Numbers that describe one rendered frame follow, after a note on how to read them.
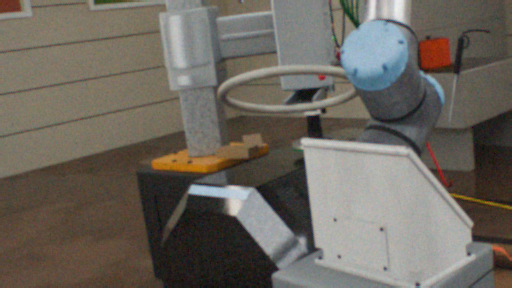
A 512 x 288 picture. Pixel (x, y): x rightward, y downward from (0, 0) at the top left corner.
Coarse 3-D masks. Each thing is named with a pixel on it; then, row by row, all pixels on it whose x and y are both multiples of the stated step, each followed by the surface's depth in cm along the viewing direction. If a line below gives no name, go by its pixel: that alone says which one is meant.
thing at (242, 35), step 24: (168, 24) 329; (192, 24) 326; (216, 24) 334; (240, 24) 333; (264, 24) 333; (168, 48) 333; (192, 48) 328; (216, 48) 334; (240, 48) 336; (264, 48) 336
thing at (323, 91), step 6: (294, 90) 302; (324, 90) 284; (294, 96) 266; (318, 96) 251; (324, 96) 281; (288, 102) 246; (294, 102) 264; (300, 102) 271; (306, 102) 268; (312, 102) 238
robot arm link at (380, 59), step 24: (384, 0) 151; (408, 0) 154; (384, 24) 142; (408, 24) 151; (360, 48) 141; (384, 48) 138; (408, 48) 141; (360, 72) 138; (384, 72) 137; (408, 72) 141; (360, 96) 147; (384, 96) 142; (408, 96) 144
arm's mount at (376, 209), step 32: (320, 160) 151; (352, 160) 143; (384, 160) 136; (416, 160) 133; (320, 192) 153; (352, 192) 145; (384, 192) 138; (416, 192) 134; (320, 224) 156; (352, 224) 147; (384, 224) 140; (416, 224) 135; (448, 224) 143; (320, 256) 160; (352, 256) 150; (384, 256) 142; (416, 256) 136; (448, 256) 144
